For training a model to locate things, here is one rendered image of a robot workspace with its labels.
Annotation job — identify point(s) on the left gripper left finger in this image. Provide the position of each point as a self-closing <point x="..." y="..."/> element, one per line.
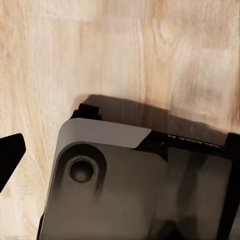
<point x="12" y="149"/>

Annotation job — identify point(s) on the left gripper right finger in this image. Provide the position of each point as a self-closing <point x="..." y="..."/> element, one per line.
<point x="232" y="149"/>

